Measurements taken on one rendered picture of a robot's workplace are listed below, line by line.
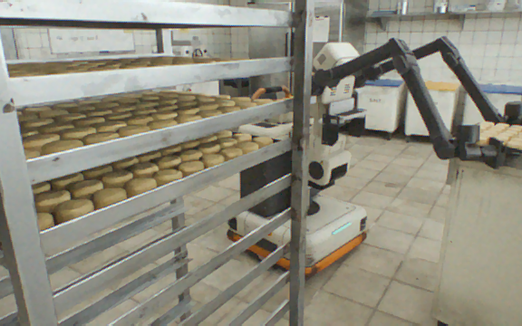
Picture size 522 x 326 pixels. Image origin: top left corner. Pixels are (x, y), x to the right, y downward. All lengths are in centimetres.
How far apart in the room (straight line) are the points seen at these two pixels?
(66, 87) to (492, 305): 172
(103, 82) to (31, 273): 24
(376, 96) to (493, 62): 142
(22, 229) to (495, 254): 161
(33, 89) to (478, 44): 543
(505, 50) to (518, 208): 410
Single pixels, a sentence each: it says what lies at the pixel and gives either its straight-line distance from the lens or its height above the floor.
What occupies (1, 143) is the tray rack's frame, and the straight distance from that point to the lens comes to 46.
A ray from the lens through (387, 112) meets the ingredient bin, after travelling 527.
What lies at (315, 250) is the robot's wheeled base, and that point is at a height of 21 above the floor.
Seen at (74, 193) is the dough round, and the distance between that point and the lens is 68.
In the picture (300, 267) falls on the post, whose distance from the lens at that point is 103.
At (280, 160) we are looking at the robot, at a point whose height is 62.
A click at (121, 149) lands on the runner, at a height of 114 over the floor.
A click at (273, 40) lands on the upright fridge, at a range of 555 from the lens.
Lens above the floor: 128
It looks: 18 degrees down
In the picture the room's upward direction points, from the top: straight up
